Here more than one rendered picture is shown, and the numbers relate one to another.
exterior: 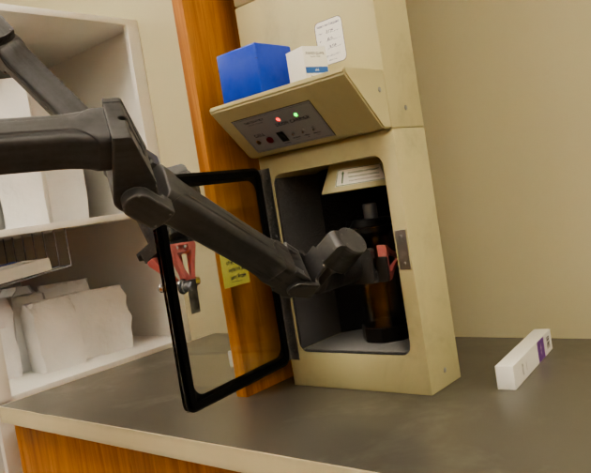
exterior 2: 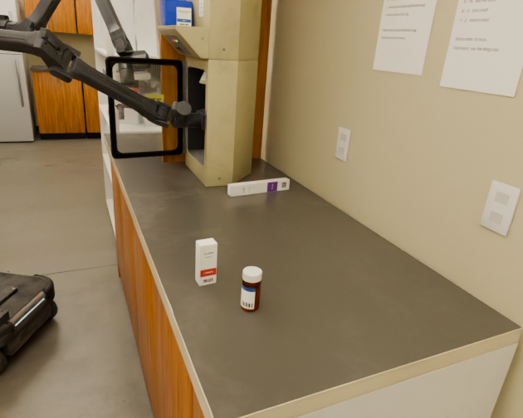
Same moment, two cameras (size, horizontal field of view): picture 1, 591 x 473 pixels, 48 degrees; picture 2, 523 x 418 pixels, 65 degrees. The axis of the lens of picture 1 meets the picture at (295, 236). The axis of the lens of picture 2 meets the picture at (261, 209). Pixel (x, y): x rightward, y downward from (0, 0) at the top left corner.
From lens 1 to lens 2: 102 cm
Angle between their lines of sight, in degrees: 30
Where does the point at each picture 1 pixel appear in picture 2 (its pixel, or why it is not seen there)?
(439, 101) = (300, 43)
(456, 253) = (290, 129)
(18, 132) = (5, 36)
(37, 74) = not seen: outside the picture
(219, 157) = (168, 50)
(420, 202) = (222, 99)
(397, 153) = (209, 72)
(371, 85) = (195, 36)
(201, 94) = not seen: hidden behind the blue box
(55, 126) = (18, 36)
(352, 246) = (180, 110)
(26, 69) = not seen: outside the picture
